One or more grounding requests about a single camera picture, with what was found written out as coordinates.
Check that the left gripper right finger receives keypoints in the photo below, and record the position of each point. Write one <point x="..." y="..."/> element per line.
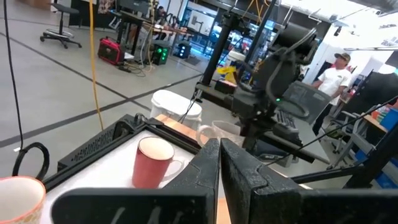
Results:
<point x="248" y="193"/>

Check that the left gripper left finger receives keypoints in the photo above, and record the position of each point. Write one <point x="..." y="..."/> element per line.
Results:
<point x="186" y="205"/>

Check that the clear grey glass mug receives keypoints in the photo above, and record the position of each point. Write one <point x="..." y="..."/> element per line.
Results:
<point x="224" y="129"/>

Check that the salmon red mug white inside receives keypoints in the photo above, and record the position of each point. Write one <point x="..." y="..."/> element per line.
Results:
<point x="149" y="171"/>

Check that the yellow checkered white mug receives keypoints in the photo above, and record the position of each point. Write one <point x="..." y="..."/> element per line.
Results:
<point x="18" y="199"/>

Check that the wooden arm base board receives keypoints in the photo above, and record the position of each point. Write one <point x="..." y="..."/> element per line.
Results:
<point x="177" y="126"/>

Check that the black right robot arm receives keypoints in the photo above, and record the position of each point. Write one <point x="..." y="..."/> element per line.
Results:
<point x="292" y="40"/>

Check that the yellow caution sign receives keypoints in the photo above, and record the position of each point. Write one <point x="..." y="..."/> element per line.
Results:
<point x="228" y="73"/>

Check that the grey mesh office chair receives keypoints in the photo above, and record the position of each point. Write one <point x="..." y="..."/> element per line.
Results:
<point x="306" y="99"/>

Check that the black upright pole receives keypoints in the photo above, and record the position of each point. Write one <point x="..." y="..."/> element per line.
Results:
<point x="217" y="49"/>

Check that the white trash bin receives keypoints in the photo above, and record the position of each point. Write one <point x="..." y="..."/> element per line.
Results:
<point x="174" y="104"/>

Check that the person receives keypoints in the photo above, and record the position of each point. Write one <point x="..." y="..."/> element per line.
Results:
<point x="332" y="81"/>
<point x="160" y="14"/>

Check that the black box green lights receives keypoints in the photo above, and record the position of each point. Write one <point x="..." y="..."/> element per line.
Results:
<point x="160" y="53"/>

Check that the blue storage bin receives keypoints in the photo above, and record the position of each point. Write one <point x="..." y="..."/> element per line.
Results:
<point x="390" y="119"/>

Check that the black background desk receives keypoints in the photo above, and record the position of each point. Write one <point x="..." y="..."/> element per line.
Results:
<point x="133" y="18"/>

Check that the red bag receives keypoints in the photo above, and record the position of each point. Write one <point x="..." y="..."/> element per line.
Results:
<point x="110" y="51"/>

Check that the black wheeled stool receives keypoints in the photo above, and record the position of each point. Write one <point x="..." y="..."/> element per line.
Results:
<point x="60" y="28"/>

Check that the black aluminium table frame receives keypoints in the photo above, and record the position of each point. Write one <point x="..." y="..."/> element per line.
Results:
<point x="178" y="140"/>

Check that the black diagonal frame strut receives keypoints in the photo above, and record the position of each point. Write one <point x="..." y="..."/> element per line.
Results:
<point x="373" y="155"/>

